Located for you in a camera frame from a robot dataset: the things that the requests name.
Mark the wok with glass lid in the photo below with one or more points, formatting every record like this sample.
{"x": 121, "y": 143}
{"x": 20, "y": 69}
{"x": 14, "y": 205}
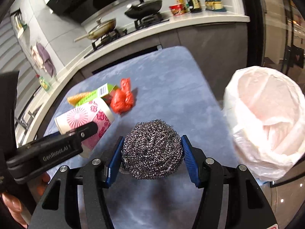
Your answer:
{"x": 102, "y": 27}

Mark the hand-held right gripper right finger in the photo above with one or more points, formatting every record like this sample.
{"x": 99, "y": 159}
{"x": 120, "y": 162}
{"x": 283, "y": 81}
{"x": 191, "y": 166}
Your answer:
{"x": 189, "y": 159}

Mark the pink patterned paper cup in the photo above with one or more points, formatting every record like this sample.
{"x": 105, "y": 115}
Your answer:
{"x": 95, "y": 114}

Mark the bin with white liner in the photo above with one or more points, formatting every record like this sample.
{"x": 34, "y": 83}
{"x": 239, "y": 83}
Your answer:
{"x": 262, "y": 114}

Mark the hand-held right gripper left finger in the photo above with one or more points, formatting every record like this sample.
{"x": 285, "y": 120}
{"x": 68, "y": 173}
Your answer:
{"x": 114, "y": 162}

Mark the black range hood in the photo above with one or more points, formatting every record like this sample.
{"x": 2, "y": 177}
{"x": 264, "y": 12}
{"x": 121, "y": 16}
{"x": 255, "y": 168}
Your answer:
{"x": 95, "y": 0}

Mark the white hanging towel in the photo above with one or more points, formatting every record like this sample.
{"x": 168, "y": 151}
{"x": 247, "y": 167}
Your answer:
{"x": 37, "y": 57}

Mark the green cardboard box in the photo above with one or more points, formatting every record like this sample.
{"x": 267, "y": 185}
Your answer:
{"x": 104, "y": 90}

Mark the purple hanging towel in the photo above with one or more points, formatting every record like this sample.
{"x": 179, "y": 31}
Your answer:
{"x": 47, "y": 59}

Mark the glass sliding door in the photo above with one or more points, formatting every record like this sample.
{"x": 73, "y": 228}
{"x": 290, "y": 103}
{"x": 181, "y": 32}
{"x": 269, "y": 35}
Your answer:
{"x": 274, "y": 28}

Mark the light blue cloth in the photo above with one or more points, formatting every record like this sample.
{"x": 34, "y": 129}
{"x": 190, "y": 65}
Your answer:
{"x": 264, "y": 183}

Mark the black built-in oven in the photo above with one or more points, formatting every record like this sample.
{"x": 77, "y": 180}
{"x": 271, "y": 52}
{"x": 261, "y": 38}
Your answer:
{"x": 126, "y": 60}

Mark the green dish soap bottle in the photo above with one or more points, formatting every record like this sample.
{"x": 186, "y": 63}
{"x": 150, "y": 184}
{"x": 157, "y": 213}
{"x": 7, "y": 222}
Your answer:
{"x": 44, "y": 84}

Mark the window blind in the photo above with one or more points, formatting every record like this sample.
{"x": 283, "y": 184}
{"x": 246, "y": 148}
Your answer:
{"x": 9, "y": 52}

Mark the black gas stove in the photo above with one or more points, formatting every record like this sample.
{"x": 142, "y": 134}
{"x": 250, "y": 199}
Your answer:
{"x": 128, "y": 29}

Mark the orange corrugated sponge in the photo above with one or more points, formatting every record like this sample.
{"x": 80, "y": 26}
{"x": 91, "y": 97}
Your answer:
{"x": 76, "y": 98}

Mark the black pan with lid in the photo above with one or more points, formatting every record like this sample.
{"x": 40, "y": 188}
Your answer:
{"x": 145, "y": 8}

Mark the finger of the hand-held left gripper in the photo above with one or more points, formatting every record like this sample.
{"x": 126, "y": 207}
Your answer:
{"x": 85, "y": 131}

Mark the person's left hand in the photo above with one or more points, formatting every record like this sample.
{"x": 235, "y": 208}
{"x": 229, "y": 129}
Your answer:
{"x": 12, "y": 205}

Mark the steel wool scourer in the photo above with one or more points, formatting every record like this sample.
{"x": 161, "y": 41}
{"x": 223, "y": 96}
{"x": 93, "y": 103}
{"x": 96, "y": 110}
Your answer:
{"x": 152, "y": 148}

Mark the wall shelf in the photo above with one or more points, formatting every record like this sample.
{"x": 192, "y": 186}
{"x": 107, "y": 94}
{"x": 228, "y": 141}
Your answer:
{"x": 20, "y": 23}

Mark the spice jar set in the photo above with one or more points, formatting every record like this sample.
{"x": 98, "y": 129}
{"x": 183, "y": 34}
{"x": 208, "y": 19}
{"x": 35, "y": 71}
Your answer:
{"x": 214, "y": 4}

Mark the red knotted plastic bag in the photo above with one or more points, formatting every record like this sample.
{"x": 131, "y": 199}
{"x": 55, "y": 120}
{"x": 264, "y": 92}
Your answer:
{"x": 121, "y": 100}

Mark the red instant noodle cup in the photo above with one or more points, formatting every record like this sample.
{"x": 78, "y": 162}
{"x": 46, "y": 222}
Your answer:
{"x": 178, "y": 9}

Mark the blue-grey plush tablecloth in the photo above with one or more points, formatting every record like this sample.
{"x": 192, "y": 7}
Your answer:
{"x": 166, "y": 95}

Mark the kitchen counter cabinet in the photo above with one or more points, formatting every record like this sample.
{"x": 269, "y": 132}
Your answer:
{"x": 214, "y": 40}

